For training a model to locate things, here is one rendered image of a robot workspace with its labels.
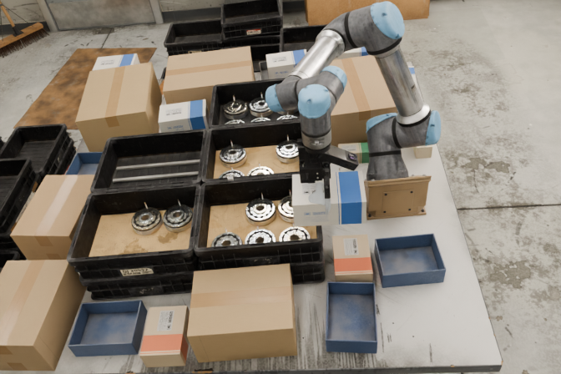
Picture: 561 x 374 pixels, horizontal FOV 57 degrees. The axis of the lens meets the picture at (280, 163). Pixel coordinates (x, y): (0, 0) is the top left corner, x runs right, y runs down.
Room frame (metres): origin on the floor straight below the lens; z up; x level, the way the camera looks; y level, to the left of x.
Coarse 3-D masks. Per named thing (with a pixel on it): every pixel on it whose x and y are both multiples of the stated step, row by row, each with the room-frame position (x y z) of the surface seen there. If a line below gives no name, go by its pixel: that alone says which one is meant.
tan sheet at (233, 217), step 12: (240, 204) 1.26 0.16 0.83; (276, 204) 1.24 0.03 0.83; (216, 216) 1.22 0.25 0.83; (228, 216) 1.21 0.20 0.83; (240, 216) 1.20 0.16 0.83; (276, 216) 1.18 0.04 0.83; (216, 228) 1.16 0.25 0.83; (228, 228) 1.16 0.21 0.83; (240, 228) 1.15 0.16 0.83; (252, 228) 1.14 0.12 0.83; (264, 228) 1.13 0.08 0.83; (276, 228) 1.13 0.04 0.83; (312, 228) 1.11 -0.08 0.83; (276, 240) 1.07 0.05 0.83
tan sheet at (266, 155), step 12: (216, 156) 1.53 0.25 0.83; (252, 156) 1.50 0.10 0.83; (264, 156) 1.50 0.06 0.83; (276, 156) 1.49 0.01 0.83; (216, 168) 1.46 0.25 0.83; (228, 168) 1.46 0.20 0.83; (240, 168) 1.45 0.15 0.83; (252, 168) 1.44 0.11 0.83; (276, 168) 1.42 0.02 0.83; (288, 168) 1.41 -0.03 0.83
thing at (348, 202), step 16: (336, 176) 1.03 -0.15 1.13; (352, 176) 1.02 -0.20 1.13; (304, 192) 0.99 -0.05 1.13; (336, 192) 0.97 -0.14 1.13; (352, 192) 0.96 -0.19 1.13; (304, 208) 0.94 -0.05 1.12; (320, 208) 0.94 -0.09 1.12; (336, 208) 0.93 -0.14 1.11; (352, 208) 0.93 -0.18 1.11; (304, 224) 0.94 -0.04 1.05; (320, 224) 0.94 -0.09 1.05; (336, 224) 0.93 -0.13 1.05
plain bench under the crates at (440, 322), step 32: (416, 160) 1.49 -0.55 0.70; (448, 192) 1.30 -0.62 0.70; (352, 224) 1.21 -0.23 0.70; (384, 224) 1.19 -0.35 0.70; (416, 224) 1.17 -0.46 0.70; (448, 224) 1.15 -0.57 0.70; (448, 256) 1.01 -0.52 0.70; (320, 288) 0.96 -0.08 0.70; (384, 288) 0.93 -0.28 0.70; (416, 288) 0.91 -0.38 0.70; (448, 288) 0.89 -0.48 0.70; (480, 288) 0.88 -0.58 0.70; (320, 320) 0.84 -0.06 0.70; (384, 320) 0.81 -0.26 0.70; (416, 320) 0.80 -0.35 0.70; (448, 320) 0.79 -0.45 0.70; (480, 320) 0.77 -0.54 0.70; (64, 352) 0.85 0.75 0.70; (192, 352) 0.79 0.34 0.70; (320, 352) 0.74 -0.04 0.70; (352, 352) 0.72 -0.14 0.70; (384, 352) 0.71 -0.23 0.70; (416, 352) 0.70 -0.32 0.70; (448, 352) 0.68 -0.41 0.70; (480, 352) 0.67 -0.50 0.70
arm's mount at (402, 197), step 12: (372, 180) 1.23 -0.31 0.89; (384, 180) 1.22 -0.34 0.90; (396, 180) 1.22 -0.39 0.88; (408, 180) 1.22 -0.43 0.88; (420, 180) 1.21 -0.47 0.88; (372, 192) 1.22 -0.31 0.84; (384, 192) 1.22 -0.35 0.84; (396, 192) 1.21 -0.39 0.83; (408, 192) 1.21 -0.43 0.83; (420, 192) 1.21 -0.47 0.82; (372, 204) 1.22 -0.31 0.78; (384, 204) 1.22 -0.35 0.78; (396, 204) 1.21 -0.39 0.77; (408, 204) 1.21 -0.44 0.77; (420, 204) 1.21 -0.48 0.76; (372, 216) 1.22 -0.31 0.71; (384, 216) 1.22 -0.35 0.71; (396, 216) 1.21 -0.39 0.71
